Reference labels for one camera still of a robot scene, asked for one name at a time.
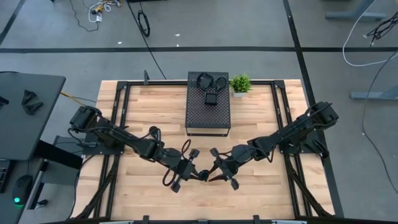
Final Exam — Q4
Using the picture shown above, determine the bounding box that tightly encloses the black computer mouse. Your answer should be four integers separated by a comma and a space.
11, 174, 34, 206

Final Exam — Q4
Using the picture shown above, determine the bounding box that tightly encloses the white floor cable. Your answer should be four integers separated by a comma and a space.
341, 0, 398, 68

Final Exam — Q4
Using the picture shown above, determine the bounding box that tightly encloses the white cable bundle with plug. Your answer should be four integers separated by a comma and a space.
88, 0, 122, 24

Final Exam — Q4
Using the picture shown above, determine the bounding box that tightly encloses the black keyboard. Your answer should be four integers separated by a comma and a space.
0, 158, 14, 194

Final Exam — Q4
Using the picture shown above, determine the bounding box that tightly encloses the black tangled cable bundle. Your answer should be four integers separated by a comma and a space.
366, 11, 398, 47

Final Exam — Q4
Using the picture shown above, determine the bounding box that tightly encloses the black square mini plate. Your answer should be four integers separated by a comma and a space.
203, 91, 219, 106

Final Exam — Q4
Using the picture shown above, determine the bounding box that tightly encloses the black coiled floor cable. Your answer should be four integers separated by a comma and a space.
126, 0, 167, 80

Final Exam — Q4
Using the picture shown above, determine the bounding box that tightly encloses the black side desk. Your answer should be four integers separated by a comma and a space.
0, 71, 67, 161

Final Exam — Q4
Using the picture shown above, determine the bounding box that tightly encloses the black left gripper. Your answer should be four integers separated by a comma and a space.
169, 149, 205, 193

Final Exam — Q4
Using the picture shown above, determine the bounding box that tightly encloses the yellow floor cable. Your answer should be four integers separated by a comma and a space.
60, 91, 98, 104

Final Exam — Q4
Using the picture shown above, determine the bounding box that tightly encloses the black aluminium table frame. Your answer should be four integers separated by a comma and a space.
72, 79, 337, 224

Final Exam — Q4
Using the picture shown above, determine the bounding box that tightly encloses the long black floor cable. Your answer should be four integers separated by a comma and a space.
361, 51, 398, 194

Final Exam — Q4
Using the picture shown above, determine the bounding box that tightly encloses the grey table foot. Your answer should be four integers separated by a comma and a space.
350, 85, 398, 101

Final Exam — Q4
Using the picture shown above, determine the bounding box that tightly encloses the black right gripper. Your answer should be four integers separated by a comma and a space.
208, 146, 254, 191

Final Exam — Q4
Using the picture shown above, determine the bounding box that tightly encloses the black wavy mini plate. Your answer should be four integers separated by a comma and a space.
196, 72, 215, 92

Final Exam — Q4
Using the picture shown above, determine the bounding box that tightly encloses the black desk leg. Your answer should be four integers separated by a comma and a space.
32, 139, 84, 170

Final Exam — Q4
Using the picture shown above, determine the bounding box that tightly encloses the grey table leg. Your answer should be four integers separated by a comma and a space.
325, 0, 388, 21

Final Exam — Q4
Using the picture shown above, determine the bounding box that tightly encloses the green plant in white pot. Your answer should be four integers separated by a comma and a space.
229, 73, 253, 98

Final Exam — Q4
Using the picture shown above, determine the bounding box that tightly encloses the black perforated metal shelf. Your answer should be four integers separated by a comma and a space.
185, 71, 231, 138

